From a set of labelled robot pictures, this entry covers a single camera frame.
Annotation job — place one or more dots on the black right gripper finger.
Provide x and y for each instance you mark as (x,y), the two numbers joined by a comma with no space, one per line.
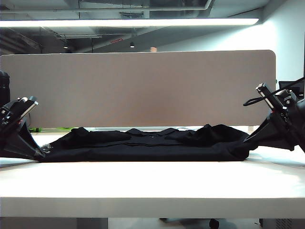
(261,131)
(278,140)

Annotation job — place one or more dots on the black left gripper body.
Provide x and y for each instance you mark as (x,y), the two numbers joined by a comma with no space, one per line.
(10,117)

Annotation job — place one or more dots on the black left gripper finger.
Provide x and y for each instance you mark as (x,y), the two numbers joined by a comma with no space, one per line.
(16,151)
(28,140)

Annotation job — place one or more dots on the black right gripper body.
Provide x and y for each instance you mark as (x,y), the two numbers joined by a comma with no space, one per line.
(284,112)

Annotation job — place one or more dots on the black polo shirt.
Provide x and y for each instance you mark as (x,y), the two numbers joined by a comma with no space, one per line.
(147,148)

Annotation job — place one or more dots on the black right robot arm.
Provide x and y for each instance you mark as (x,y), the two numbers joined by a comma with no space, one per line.
(300,124)

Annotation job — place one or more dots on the green plastic packet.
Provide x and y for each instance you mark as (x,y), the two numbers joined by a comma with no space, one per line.
(38,129)

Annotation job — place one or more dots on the black mesh office chair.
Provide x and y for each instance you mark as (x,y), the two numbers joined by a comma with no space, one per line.
(288,85)

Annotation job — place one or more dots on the black water bottle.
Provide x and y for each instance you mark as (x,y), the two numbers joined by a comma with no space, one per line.
(4,90)

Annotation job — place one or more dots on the grey perforated cabinet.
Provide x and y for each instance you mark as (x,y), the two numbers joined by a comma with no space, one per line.
(286,224)

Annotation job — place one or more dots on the black pendant spot lamp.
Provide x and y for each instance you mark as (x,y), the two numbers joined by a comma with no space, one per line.
(65,46)
(131,44)

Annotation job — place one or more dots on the black chair base with caster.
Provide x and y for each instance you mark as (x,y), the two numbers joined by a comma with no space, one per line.
(214,224)

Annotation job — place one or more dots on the grey desk leg panel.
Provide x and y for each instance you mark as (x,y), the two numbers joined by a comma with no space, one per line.
(93,224)

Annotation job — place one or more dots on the beige desk divider panel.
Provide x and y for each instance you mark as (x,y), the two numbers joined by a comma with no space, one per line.
(143,88)

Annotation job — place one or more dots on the red ceiling sign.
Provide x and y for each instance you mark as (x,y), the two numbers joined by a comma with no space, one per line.
(116,41)

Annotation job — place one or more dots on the long ceiling light bar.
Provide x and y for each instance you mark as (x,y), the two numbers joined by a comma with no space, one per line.
(119,22)

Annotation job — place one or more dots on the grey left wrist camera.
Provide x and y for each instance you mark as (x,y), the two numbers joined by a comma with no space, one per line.
(27,107)

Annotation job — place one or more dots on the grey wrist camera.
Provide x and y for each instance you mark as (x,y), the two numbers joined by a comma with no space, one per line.
(27,107)
(267,96)

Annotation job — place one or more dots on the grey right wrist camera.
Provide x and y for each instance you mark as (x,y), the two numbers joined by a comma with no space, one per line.
(267,96)

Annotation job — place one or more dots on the white ceiling duct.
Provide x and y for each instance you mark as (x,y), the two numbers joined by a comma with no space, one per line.
(143,9)

